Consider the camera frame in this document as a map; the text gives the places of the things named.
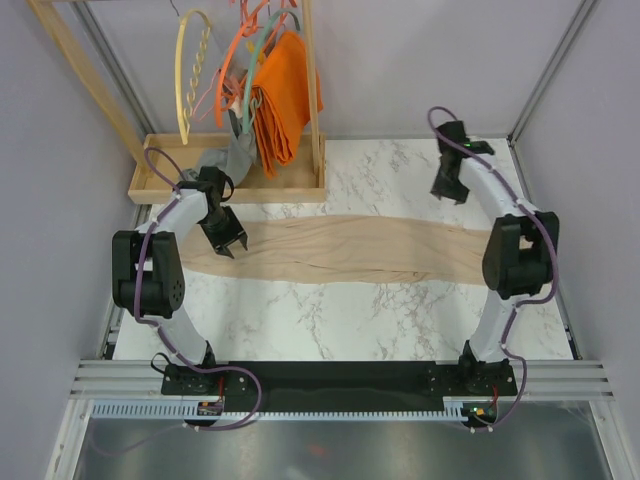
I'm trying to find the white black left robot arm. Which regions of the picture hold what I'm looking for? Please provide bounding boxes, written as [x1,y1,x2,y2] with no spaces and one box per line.
[112,166,248,394]

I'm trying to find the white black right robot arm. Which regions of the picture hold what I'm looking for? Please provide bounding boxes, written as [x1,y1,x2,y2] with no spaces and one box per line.
[431,119,559,395]

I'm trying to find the aluminium frame rail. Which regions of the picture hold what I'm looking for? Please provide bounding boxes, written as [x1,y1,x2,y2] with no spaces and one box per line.
[70,360,614,402]

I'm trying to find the wooden clothes rack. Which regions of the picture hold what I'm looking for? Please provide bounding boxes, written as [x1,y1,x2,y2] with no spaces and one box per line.
[31,1,326,204]

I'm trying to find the beige trousers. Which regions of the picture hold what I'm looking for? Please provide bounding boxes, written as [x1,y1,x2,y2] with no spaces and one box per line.
[179,216,489,285]

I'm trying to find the grey garment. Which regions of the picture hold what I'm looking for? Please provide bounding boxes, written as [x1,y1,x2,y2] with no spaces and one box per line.
[181,110,258,186]

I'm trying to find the grey slotted cable duct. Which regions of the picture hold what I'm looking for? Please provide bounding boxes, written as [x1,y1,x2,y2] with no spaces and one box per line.
[91,398,468,422]

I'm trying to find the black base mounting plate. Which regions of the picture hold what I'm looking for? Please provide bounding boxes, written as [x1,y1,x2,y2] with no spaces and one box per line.
[161,360,517,414]

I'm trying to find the orange plastic hanger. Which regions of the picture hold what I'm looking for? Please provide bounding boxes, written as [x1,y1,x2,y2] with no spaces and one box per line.
[213,0,271,127]

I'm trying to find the teal plastic hanger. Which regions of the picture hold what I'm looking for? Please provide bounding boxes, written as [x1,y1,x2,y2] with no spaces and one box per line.
[242,8,301,133]

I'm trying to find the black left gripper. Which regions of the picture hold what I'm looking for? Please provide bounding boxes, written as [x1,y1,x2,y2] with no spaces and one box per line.
[198,207,247,260]

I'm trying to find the orange cloth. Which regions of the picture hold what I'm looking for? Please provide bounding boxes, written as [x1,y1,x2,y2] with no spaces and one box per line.
[252,31,310,179]

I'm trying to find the pink thin hanger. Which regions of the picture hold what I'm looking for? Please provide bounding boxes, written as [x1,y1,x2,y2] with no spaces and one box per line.
[191,69,221,122]

